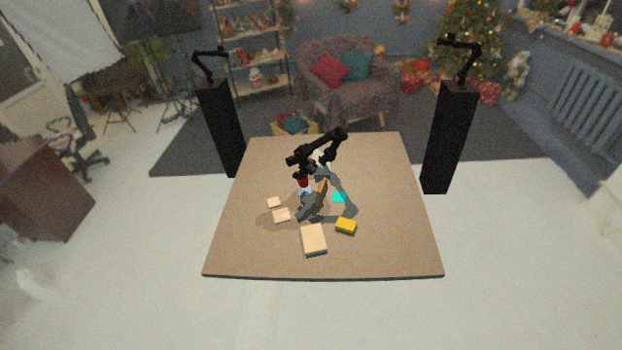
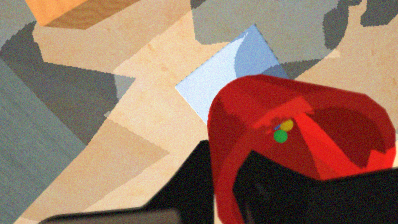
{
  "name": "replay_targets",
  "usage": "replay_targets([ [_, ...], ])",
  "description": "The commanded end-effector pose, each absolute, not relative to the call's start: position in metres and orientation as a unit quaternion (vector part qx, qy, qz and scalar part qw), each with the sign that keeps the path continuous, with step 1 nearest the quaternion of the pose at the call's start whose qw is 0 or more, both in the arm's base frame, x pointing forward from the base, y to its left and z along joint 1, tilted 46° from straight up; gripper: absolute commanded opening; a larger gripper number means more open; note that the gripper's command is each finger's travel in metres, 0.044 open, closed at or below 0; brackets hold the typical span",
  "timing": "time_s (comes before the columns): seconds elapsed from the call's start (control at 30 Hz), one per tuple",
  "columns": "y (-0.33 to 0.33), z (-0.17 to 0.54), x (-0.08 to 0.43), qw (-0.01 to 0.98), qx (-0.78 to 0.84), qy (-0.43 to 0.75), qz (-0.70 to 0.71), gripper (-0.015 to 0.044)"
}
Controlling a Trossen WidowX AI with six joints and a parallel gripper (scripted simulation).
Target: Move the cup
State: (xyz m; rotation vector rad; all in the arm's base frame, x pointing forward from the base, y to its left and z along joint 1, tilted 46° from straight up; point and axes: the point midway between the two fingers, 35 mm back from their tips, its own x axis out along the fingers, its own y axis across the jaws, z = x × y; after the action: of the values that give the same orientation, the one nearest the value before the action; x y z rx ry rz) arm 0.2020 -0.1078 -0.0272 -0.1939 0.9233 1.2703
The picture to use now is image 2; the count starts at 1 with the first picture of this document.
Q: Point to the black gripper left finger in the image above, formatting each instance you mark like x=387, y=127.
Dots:
x=188, y=197

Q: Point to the brown rectangular block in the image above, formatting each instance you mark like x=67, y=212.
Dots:
x=78, y=14

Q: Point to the green marble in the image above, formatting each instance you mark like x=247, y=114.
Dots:
x=280, y=136

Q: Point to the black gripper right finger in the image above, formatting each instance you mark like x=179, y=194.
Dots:
x=269, y=193

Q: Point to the yellow marble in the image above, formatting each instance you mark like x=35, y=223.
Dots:
x=287, y=126

